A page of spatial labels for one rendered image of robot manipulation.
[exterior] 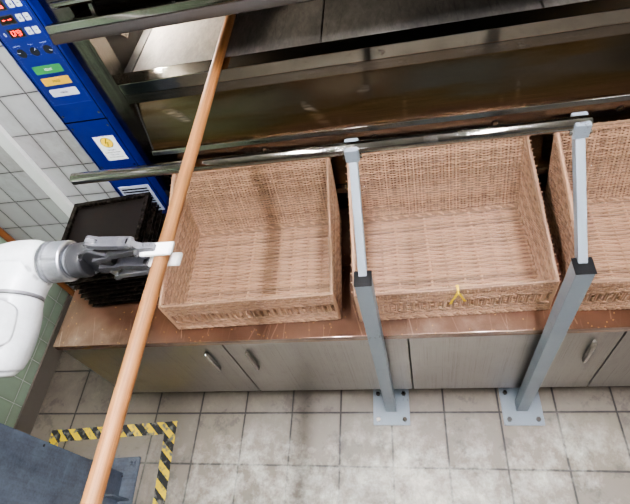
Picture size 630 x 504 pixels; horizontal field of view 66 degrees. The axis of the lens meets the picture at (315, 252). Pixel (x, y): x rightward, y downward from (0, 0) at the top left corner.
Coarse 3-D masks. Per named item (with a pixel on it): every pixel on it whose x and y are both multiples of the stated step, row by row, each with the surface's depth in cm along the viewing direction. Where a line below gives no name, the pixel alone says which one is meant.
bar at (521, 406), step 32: (480, 128) 103; (512, 128) 101; (544, 128) 100; (576, 128) 99; (224, 160) 114; (256, 160) 112; (288, 160) 112; (352, 160) 109; (576, 160) 102; (352, 192) 111; (576, 192) 103; (576, 224) 104; (576, 256) 105; (576, 288) 108; (384, 352) 142; (544, 352) 136; (384, 384) 163; (384, 416) 187; (512, 416) 177
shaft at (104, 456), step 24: (216, 48) 137; (216, 72) 131; (192, 144) 114; (192, 168) 111; (168, 216) 102; (168, 240) 99; (144, 288) 92; (144, 312) 89; (144, 336) 87; (120, 384) 81; (120, 408) 79; (120, 432) 78; (96, 456) 75; (96, 480) 73
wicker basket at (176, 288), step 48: (192, 192) 170; (240, 192) 168; (288, 192) 166; (336, 192) 165; (192, 240) 175; (240, 240) 176; (288, 240) 172; (336, 240) 156; (192, 288) 168; (240, 288) 164; (288, 288) 160; (336, 288) 145
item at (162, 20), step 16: (144, 0) 123; (160, 0) 120; (240, 0) 105; (256, 0) 105; (272, 0) 104; (288, 0) 104; (304, 0) 104; (80, 16) 123; (160, 16) 109; (176, 16) 109; (192, 16) 108; (208, 16) 108; (64, 32) 114; (80, 32) 113; (96, 32) 113; (112, 32) 113; (128, 32) 112
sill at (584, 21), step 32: (608, 0) 119; (416, 32) 127; (448, 32) 125; (480, 32) 123; (512, 32) 122; (544, 32) 122; (192, 64) 141; (224, 64) 137; (256, 64) 134; (288, 64) 133; (320, 64) 133
